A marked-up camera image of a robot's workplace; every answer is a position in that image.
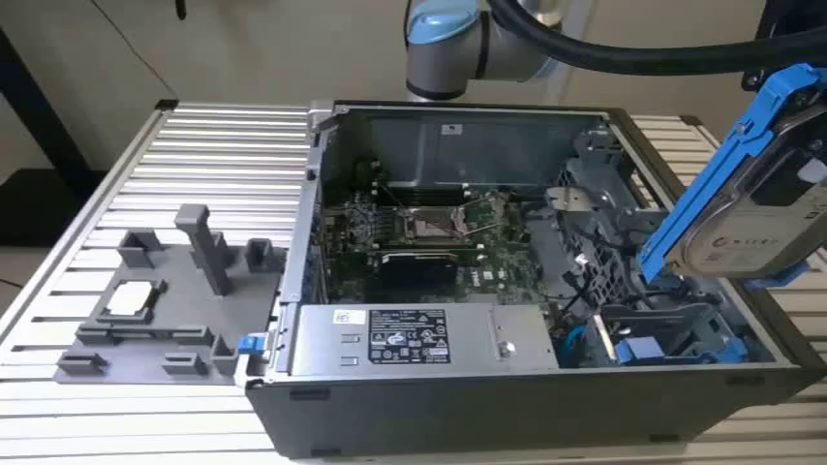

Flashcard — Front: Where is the blue data cable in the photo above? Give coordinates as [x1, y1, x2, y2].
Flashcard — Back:
[556, 323, 588, 365]

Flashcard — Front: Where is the CPU socket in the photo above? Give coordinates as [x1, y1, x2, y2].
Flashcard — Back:
[397, 205, 468, 242]

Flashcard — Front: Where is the silver power supply unit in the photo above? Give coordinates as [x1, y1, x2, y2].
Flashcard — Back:
[286, 303, 560, 377]

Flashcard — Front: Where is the silver CPU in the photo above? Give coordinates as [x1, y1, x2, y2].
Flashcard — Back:
[104, 280, 161, 317]

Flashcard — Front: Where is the green motherboard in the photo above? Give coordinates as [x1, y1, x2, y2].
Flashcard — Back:
[320, 186, 552, 304]

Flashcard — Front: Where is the hard disk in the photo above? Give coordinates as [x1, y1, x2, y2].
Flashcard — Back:
[637, 62, 827, 293]

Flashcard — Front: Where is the grey parts rack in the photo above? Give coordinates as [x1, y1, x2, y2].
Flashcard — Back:
[54, 202, 289, 387]

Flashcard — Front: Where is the metal socket cover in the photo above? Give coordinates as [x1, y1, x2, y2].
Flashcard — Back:
[449, 193, 513, 239]

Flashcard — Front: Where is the thin black wall cable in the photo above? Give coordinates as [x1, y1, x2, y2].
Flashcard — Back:
[89, 0, 180, 101]

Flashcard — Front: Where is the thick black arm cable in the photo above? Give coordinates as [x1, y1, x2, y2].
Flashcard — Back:
[482, 0, 776, 77]

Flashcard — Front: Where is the seated disk with blue carrier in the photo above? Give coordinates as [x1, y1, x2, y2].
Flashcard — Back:
[612, 337, 668, 364]

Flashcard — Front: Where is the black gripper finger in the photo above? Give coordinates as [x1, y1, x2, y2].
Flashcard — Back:
[749, 162, 827, 205]

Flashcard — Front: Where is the metal disk bay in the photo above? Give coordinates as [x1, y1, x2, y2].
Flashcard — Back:
[590, 290, 776, 367]

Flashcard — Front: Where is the open black PC case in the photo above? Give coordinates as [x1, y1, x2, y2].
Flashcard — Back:
[242, 99, 827, 460]

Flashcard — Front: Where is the black desk frame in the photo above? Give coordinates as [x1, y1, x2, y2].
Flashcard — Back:
[0, 26, 108, 249]

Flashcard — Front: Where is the black graphics card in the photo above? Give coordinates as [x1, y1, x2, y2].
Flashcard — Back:
[372, 249, 480, 293]

